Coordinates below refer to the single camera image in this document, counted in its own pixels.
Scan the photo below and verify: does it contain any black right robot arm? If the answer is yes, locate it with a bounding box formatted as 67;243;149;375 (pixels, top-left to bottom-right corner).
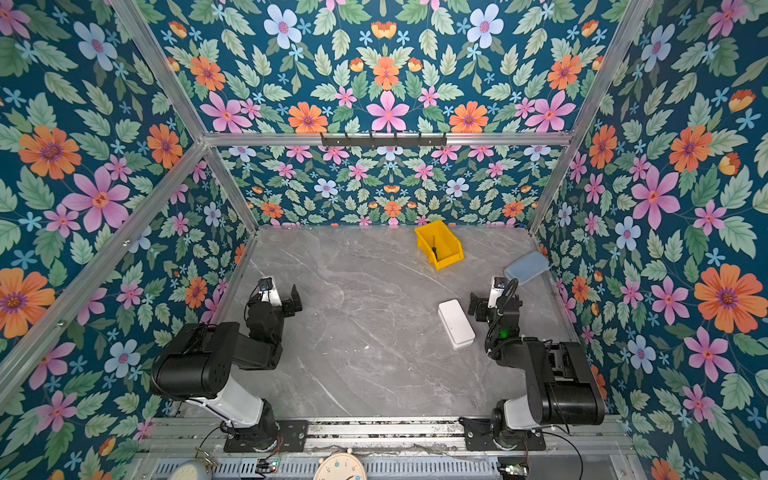
462;293;606;451

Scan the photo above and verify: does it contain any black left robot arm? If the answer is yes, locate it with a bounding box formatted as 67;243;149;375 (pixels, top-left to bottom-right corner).
150;277;303;441

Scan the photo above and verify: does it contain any yellow plastic bin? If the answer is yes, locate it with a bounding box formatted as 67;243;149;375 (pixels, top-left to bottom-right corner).
414;220;465;271

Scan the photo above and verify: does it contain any white rectangular box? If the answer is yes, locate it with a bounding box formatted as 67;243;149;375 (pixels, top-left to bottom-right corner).
438;299;476;350

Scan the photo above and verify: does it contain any grey blue flat case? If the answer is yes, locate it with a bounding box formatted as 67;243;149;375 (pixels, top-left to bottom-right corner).
504;251;550;285

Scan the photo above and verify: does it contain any round beige clock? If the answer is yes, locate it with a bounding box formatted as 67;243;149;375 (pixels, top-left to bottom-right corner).
313;452;367;480

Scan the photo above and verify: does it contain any grey round object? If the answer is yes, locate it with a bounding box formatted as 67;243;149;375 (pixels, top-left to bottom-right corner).
167;460;212;480

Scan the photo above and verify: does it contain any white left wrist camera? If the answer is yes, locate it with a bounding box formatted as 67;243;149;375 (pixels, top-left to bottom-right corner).
256;277;282;307

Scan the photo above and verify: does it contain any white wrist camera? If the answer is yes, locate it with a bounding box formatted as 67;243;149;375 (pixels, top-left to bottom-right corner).
256;277;282;307
487;276;509;309

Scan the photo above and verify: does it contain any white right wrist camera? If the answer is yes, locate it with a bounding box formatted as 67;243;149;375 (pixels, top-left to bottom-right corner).
487;276;509;309

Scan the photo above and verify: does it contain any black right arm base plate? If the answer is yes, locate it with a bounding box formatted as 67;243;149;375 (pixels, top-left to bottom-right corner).
458;417;546;453

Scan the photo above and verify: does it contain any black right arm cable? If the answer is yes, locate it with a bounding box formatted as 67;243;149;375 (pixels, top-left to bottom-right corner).
542;428;585;480

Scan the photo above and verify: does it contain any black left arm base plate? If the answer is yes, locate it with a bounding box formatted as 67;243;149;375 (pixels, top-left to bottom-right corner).
223;420;309;453

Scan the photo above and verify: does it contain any white slotted cable duct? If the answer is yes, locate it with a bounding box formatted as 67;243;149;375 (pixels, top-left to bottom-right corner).
149;457;500;480

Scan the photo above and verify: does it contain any black hook rail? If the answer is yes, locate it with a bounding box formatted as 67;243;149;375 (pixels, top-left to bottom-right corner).
320;133;448;148

